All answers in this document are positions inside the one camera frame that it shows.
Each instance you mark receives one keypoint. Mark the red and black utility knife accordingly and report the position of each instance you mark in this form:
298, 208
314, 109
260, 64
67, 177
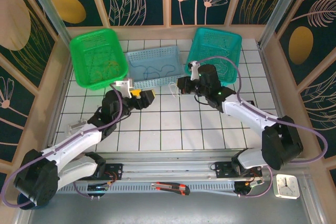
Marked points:
170, 188

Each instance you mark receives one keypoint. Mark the teal plastic basket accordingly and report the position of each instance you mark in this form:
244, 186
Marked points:
210, 40

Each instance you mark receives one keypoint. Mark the dark blue mug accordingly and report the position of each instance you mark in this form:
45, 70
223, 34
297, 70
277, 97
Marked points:
25, 202

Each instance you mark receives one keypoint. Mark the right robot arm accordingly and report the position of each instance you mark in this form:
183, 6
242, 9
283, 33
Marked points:
249, 111

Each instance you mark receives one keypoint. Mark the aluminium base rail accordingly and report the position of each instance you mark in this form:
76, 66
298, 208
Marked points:
168, 167

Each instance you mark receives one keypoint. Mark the white square clock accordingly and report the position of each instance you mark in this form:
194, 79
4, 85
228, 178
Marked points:
286, 186

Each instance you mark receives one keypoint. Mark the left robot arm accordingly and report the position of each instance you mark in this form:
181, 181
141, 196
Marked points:
73, 142

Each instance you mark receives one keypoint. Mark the small black controller board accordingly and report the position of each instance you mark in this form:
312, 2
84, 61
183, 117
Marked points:
240, 186
95, 188

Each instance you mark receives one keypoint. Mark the green plastic basket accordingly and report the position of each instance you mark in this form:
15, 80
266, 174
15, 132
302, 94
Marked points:
89, 48

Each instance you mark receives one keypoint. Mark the aluminium frame post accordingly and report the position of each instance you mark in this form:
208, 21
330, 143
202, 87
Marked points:
281, 6
47, 9

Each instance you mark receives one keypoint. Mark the light blue plastic basket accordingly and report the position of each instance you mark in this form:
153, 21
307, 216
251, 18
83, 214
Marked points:
157, 56

